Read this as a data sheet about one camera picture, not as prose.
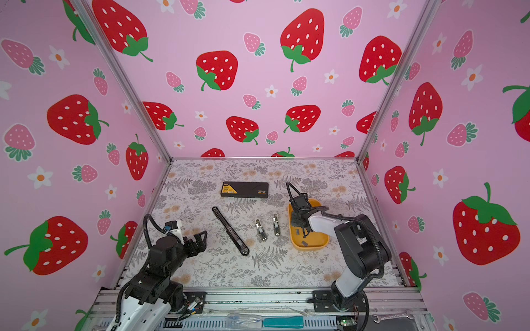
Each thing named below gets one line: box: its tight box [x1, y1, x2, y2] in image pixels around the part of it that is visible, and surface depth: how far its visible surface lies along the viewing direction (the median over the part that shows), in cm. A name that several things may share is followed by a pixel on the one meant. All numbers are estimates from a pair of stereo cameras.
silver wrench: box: [372, 309, 415, 324], surface depth 73 cm
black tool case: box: [220, 181, 270, 198], surface depth 107 cm
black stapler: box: [211, 206, 250, 257], surface depth 92 cm
